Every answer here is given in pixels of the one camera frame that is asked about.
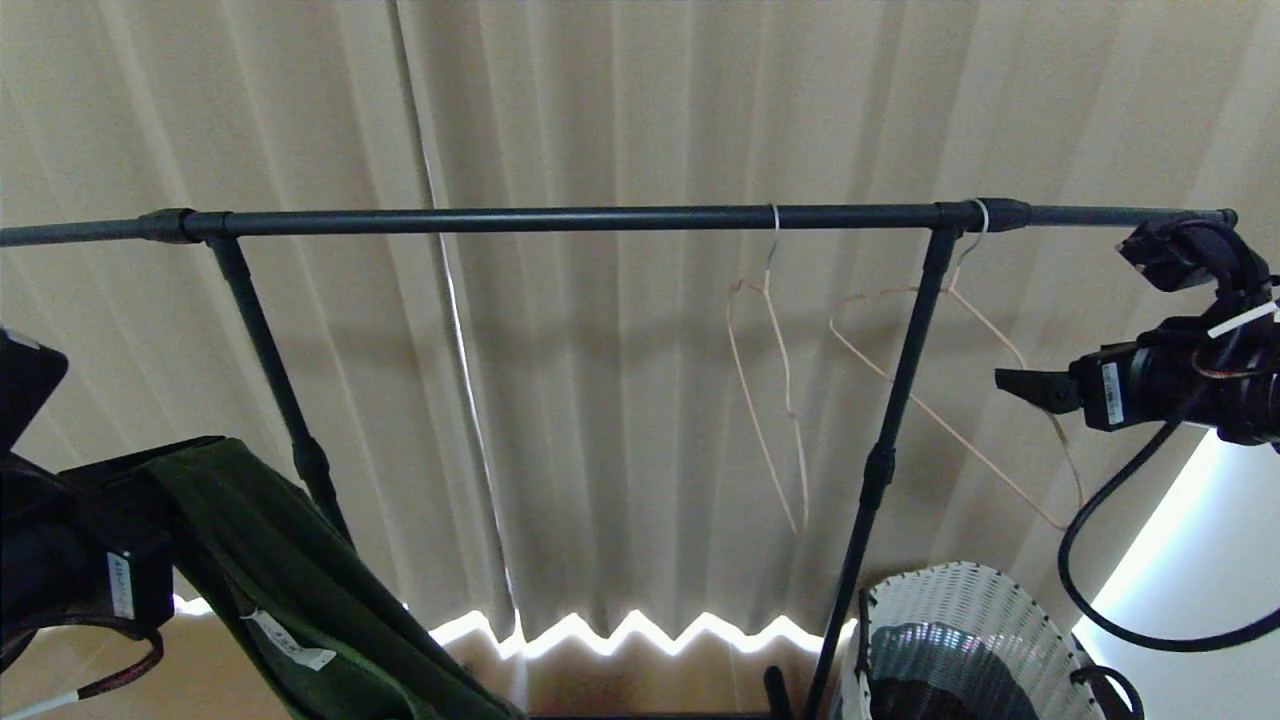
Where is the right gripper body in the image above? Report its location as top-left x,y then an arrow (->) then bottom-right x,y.
1070,342 -> 1218,434

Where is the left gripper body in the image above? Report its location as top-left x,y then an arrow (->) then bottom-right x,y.
15,500 -> 177,637

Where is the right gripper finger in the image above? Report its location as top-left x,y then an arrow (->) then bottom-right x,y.
994,366 -> 1084,415

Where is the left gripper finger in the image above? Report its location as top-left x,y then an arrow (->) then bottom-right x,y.
58,435 -> 227,523

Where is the pink clothes hanger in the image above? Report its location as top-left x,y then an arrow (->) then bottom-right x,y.
726,205 -> 811,536
828,200 -> 1088,533

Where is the green long-sleeved shirt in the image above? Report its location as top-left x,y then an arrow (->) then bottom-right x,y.
143,438 -> 528,720

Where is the white laundry basket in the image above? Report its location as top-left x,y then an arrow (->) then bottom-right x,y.
838,562 -> 1146,720

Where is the black clothes rack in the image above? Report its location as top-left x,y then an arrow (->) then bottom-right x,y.
0,198 -> 1239,720

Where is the beige curtain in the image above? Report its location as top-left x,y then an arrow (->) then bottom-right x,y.
0,0 -> 1280,666

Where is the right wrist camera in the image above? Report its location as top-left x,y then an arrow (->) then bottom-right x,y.
1117,213 -> 1280,321

